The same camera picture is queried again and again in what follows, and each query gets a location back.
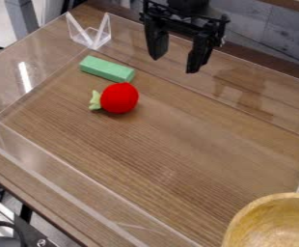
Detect wooden bowl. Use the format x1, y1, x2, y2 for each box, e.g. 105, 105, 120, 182
221, 193, 299, 247

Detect green rectangular block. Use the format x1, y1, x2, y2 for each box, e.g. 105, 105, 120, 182
79, 56, 135, 83

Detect black cable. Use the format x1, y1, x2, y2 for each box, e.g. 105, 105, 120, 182
0, 220, 28, 247

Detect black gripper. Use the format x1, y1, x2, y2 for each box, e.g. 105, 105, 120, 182
139, 0, 231, 73

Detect red plush fruit green stem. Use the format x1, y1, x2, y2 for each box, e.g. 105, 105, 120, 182
89, 82, 139, 114

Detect clear acrylic enclosure walls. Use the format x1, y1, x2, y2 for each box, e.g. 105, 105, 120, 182
0, 7, 299, 247

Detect grey table leg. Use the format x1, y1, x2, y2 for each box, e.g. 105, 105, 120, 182
4, 0, 40, 40

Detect black metal bracket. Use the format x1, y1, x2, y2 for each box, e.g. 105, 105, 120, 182
13, 215, 57, 247

